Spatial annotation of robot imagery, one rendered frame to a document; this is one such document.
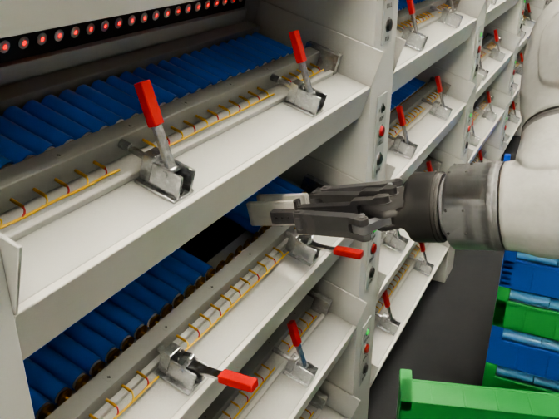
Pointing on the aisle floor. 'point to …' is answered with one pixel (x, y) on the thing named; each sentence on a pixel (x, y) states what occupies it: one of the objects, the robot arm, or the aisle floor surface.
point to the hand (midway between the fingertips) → (279, 209)
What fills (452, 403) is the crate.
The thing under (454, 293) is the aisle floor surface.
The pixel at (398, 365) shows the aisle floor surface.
